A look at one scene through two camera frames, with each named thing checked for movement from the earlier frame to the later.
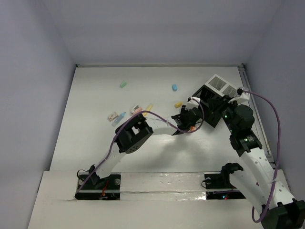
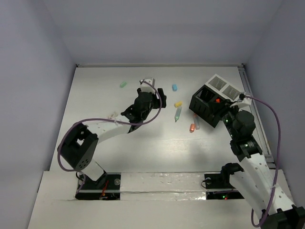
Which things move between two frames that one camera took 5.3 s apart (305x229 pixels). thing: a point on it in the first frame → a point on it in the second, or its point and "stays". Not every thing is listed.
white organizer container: x=221 y=86 stays
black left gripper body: x=185 y=117 → x=157 y=97
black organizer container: x=211 y=102 stays
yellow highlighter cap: x=178 y=104 stays
